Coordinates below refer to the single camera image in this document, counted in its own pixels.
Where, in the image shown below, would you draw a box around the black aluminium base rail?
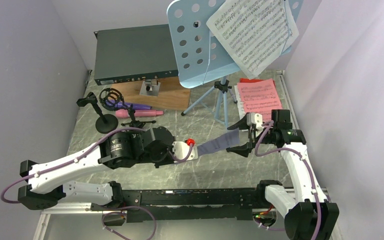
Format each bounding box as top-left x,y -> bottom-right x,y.
39,185 -> 299,229

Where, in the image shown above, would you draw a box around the red sheet music papers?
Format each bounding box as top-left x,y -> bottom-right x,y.
239,78 -> 263,83

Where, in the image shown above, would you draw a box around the wooden board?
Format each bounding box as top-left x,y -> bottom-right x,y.
111,77 -> 191,111

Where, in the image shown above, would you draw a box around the dark green rack unit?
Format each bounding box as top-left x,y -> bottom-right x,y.
94,24 -> 179,86

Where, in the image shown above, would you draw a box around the black tripod mic stand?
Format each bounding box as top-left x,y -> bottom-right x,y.
99,88 -> 164,128

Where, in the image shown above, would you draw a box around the purple microphone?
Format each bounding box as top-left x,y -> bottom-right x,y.
103,100 -> 152,111

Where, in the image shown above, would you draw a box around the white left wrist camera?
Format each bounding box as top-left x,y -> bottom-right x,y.
171,138 -> 199,163

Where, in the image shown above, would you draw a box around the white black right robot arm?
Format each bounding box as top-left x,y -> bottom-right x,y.
227,109 -> 340,240

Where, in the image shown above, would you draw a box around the pink sheet music page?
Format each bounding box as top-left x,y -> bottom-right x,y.
237,78 -> 283,117

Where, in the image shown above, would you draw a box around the white sheet music page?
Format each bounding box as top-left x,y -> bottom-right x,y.
234,85 -> 246,119
206,0 -> 299,79

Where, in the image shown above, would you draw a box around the grey metal bracket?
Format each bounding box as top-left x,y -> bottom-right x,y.
139,79 -> 161,97

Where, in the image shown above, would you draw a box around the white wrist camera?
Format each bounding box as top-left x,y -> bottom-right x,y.
245,112 -> 264,131
171,138 -> 199,163

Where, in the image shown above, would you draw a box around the pink microphone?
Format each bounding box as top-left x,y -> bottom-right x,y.
115,109 -> 164,119

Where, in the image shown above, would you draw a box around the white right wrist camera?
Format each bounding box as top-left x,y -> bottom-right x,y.
245,112 -> 264,131

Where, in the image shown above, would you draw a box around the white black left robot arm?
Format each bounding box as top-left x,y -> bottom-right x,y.
17,126 -> 175,210

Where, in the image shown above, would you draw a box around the lavender sheet music page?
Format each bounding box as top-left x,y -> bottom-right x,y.
197,129 -> 240,156

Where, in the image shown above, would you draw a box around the black round-base mic stand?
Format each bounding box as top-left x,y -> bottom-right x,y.
76,92 -> 119,134

